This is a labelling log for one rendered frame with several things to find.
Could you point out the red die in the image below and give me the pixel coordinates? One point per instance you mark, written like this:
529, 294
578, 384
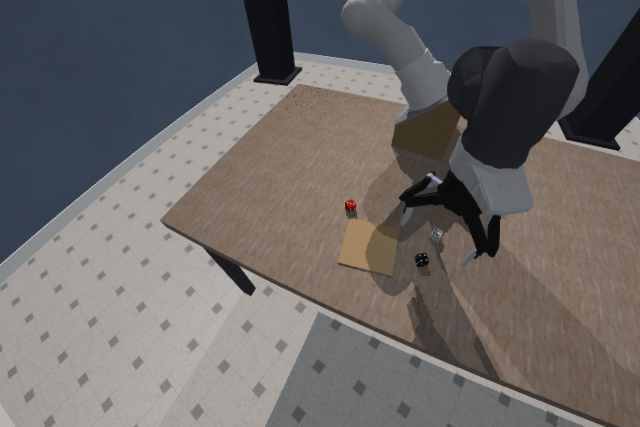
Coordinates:
350, 205

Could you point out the white die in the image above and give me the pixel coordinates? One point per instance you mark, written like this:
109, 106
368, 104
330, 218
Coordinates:
436, 234

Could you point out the tan square mat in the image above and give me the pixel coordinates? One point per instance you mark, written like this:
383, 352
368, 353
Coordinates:
369, 246

